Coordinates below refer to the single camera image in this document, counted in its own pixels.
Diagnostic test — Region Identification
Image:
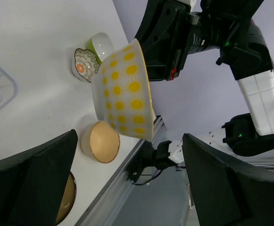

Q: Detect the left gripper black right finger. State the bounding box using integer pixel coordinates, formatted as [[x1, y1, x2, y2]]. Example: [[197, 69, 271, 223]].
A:
[[182, 134, 274, 226]]

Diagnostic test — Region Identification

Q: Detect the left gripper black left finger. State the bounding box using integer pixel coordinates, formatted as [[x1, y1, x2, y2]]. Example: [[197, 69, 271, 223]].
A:
[[0, 129, 78, 226]]

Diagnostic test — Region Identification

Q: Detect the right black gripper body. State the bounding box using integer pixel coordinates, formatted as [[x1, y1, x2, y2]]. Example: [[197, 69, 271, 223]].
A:
[[135, 0, 224, 81]]

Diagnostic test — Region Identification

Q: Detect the dark brown glazed bowl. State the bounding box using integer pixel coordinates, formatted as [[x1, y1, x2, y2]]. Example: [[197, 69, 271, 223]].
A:
[[56, 172, 77, 226]]

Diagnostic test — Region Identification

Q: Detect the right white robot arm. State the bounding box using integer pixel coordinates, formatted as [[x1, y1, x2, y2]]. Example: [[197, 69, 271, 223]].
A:
[[136, 0, 274, 157]]

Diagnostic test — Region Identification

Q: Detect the small scalloped floral dish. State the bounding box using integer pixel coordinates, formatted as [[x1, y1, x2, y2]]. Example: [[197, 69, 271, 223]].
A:
[[72, 48, 100, 83]]

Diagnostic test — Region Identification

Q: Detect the green and white bowl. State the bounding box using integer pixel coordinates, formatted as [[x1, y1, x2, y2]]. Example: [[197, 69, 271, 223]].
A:
[[87, 32, 115, 64]]

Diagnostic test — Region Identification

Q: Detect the tan wooden bowl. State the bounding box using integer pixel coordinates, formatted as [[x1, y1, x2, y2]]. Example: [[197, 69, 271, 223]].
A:
[[80, 121, 121, 164]]

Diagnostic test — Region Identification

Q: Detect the aluminium rail frame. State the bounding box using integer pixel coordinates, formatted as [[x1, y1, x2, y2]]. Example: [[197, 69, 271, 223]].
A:
[[75, 115, 170, 226]]

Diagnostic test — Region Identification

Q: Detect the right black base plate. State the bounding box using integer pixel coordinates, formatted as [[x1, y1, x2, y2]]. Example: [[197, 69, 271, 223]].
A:
[[126, 141, 176, 186]]

